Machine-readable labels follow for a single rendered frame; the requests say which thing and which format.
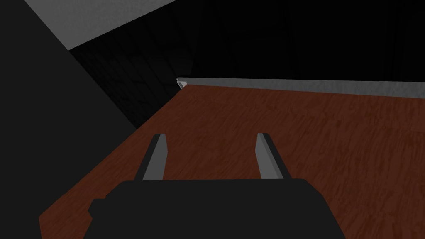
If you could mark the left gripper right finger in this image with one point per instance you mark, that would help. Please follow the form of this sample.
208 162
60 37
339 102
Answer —
270 162

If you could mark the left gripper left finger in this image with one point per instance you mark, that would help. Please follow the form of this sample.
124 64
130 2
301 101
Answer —
153 162

